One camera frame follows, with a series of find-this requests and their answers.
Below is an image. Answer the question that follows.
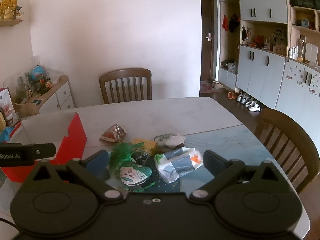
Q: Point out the yellow shelf decoration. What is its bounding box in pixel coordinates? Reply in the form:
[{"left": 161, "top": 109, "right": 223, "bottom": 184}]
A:
[{"left": 0, "top": 0, "right": 19, "bottom": 20}]

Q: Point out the pale blue cabinet unit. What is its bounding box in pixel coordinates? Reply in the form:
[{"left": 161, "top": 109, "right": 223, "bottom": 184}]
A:
[{"left": 217, "top": 0, "right": 320, "bottom": 140}]

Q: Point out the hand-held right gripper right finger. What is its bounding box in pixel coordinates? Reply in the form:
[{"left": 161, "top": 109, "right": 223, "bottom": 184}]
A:
[{"left": 189, "top": 149, "right": 290, "bottom": 203}]

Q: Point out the green feather plush toy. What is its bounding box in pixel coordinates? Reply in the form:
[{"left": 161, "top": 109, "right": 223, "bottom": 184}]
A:
[{"left": 108, "top": 142, "right": 153, "bottom": 187}]

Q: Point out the black cable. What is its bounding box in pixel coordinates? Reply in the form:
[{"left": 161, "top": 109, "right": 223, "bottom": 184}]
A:
[{"left": 0, "top": 217, "right": 19, "bottom": 231}]

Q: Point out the white brown furry toy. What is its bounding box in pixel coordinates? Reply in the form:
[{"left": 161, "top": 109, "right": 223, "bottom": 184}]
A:
[{"left": 165, "top": 134, "right": 187, "bottom": 148}]

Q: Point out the yellow small box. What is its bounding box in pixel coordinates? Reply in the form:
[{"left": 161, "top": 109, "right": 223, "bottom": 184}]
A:
[{"left": 131, "top": 137, "right": 158, "bottom": 157}]

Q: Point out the clear plastic bag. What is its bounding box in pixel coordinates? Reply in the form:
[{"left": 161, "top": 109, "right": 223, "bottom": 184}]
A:
[{"left": 47, "top": 69, "right": 62, "bottom": 84}]

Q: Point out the red white printed bag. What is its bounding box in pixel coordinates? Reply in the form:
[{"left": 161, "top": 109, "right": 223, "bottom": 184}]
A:
[{"left": 0, "top": 87, "right": 20, "bottom": 128}]

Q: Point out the white blue snack packet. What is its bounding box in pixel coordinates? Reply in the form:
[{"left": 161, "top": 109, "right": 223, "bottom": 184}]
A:
[{"left": 154, "top": 147, "right": 202, "bottom": 183}]

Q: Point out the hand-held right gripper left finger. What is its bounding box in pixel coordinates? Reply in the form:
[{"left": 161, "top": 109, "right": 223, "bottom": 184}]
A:
[{"left": 24, "top": 149, "right": 127, "bottom": 203}]

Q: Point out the white storage container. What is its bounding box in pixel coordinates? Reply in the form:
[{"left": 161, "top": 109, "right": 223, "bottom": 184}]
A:
[{"left": 305, "top": 42, "right": 319, "bottom": 63}]

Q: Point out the white sideboard with wooden top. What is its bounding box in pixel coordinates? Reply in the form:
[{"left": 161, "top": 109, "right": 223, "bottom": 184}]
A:
[{"left": 14, "top": 75, "right": 75, "bottom": 118}]

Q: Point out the wooden wall shelf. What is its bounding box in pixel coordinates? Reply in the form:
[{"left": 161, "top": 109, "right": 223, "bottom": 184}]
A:
[{"left": 0, "top": 19, "right": 24, "bottom": 27}]

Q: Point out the pink doormat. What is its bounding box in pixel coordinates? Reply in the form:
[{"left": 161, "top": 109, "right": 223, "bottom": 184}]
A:
[{"left": 200, "top": 80, "right": 220, "bottom": 93}]

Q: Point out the red cardboard box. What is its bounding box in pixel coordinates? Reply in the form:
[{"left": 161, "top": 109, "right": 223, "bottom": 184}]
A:
[{"left": 0, "top": 112, "right": 87, "bottom": 183}]

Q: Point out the blue globe toy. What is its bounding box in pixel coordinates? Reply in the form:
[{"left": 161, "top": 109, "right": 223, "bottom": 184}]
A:
[{"left": 31, "top": 65, "right": 48, "bottom": 82}]

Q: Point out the wooden slat-back chair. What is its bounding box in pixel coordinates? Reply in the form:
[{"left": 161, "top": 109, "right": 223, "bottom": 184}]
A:
[
  {"left": 254, "top": 108, "right": 320, "bottom": 193},
  {"left": 99, "top": 67, "right": 152, "bottom": 105}
]

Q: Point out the brown wooden door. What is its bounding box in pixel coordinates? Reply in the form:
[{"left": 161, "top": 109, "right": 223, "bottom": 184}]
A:
[{"left": 200, "top": 0, "right": 217, "bottom": 80}]

